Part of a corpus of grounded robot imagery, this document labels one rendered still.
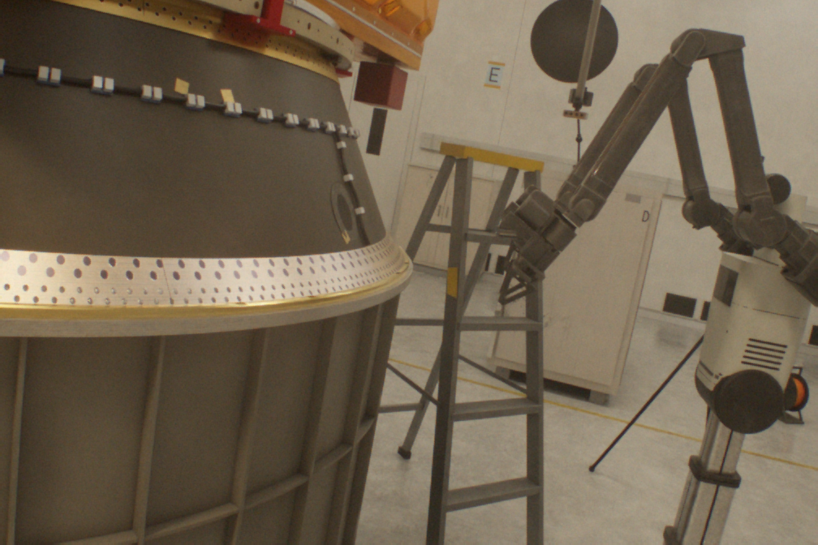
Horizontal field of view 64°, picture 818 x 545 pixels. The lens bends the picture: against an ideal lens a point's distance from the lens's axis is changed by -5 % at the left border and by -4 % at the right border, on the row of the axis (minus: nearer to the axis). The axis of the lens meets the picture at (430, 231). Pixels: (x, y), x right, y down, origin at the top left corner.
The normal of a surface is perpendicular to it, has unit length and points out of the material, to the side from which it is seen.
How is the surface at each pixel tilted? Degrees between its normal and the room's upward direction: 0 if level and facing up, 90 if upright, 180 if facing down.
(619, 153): 89
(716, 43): 90
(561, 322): 90
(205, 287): 43
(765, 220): 90
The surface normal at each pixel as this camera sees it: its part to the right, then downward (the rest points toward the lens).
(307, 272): 0.72, -0.57
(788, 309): -0.13, 0.09
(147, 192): 0.69, -0.27
